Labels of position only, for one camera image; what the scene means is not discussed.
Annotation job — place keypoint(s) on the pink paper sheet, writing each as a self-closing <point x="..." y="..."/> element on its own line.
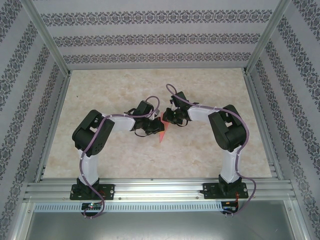
<point x="162" y="136"/>

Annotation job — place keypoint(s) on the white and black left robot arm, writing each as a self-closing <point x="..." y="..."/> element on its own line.
<point x="122" y="123"/>

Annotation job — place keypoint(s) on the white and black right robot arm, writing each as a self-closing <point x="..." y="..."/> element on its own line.
<point x="200" y="113"/>

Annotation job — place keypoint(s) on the grey metal sheet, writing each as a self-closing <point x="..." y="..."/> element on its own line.
<point x="160" y="227"/>

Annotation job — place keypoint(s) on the small circuit board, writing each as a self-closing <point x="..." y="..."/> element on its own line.
<point x="91" y="206"/>
<point x="228" y="207"/>

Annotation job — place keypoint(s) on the aluminium mounting rail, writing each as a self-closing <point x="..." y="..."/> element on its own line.
<point x="160" y="188"/>

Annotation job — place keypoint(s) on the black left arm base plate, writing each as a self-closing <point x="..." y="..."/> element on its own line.
<point x="107" y="191"/>

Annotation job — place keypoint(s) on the aluminium side rail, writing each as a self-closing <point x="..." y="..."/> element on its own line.
<point x="255" y="100"/>
<point x="53" y="125"/>

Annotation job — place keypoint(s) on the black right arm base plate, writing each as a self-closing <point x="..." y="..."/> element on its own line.
<point x="211" y="191"/>

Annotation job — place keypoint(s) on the aluminium frame post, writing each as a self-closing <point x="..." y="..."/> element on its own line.
<point x="266" y="37"/>
<point x="47" y="37"/>

